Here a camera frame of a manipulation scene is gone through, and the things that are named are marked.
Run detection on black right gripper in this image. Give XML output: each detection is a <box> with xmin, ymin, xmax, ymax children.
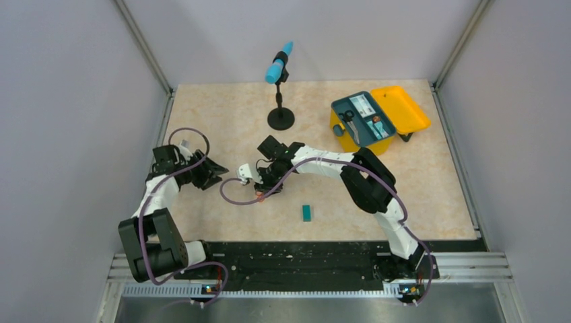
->
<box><xmin>252</xmin><ymin>161</ymin><xmax>286</xmax><ymax>199</ymax></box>

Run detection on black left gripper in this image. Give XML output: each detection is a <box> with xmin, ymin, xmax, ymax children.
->
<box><xmin>178</xmin><ymin>149</ymin><xmax>228</xmax><ymax>190</ymax></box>

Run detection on teal divided tray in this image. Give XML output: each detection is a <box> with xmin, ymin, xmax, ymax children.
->
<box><xmin>329</xmin><ymin>91</ymin><xmax>397</xmax><ymax>155</ymax></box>

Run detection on white teal label packet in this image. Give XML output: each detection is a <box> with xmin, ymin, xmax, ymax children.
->
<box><xmin>349</xmin><ymin>94</ymin><xmax>376</xmax><ymax>118</ymax></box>

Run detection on yellow medicine kit box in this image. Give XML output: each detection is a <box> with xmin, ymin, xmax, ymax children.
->
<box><xmin>329</xmin><ymin>85</ymin><xmax>432</xmax><ymax>156</ymax></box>

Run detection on small orange scissors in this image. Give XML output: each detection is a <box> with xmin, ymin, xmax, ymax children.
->
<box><xmin>255</xmin><ymin>191</ymin><xmax>265</xmax><ymax>203</ymax></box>

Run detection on black handled bandage shears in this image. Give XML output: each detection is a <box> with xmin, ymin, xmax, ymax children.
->
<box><xmin>338</xmin><ymin>110</ymin><xmax>360</xmax><ymax>145</ymax></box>

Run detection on teal sachet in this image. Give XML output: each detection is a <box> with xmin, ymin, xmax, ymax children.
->
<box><xmin>372</xmin><ymin>121</ymin><xmax>390</xmax><ymax>139</ymax></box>

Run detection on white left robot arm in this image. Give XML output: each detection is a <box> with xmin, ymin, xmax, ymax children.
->
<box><xmin>118</xmin><ymin>145</ymin><xmax>228</xmax><ymax>283</ymax></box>

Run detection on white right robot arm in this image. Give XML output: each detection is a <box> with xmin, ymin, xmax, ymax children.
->
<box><xmin>253</xmin><ymin>135</ymin><xmax>425</xmax><ymax>277</ymax></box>

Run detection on blue microphone on stand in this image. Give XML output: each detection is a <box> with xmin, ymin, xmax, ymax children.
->
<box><xmin>265</xmin><ymin>41</ymin><xmax>295</xmax><ymax>131</ymax></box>

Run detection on teal rectangular block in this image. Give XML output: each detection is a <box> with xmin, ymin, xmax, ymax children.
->
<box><xmin>302</xmin><ymin>205</ymin><xmax>312</xmax><ymax>222</ymax></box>

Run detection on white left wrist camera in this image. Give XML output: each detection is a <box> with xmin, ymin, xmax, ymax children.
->
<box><xmin>178</xmin><ymin>139</ymin><xmax>195</xmax><ymax>163</ymax></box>

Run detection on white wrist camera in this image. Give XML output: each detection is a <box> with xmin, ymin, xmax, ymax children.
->
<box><xmin>236</xmin><ymin>164</ymin><xmax>253</xmax><ymax>185</ymax></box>
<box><xmin>178</xmin><ymin>139</ymin><xmax>195</xmax><ymax>163</ymax></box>

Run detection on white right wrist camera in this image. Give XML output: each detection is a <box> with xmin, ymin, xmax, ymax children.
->
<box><xmin>236</xmin><ymin>164</ymin><xmax>253</xmax><ymax>185</ymax></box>

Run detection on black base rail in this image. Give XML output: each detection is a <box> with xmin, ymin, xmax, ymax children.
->
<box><xmin>172</xmin><ymin>240</ymin><xmax>487</xmax><ymax>295</ymax></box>

